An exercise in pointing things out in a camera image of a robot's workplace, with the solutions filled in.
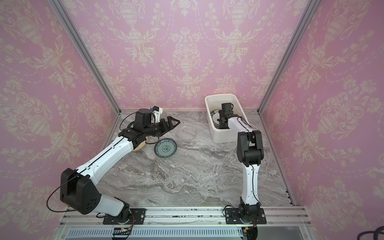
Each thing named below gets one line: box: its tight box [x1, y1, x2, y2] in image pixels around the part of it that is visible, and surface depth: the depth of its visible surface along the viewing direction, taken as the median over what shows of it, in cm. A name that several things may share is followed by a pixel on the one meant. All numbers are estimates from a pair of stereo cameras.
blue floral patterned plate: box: [154, 138, 178, 158], surface depth 102 cm
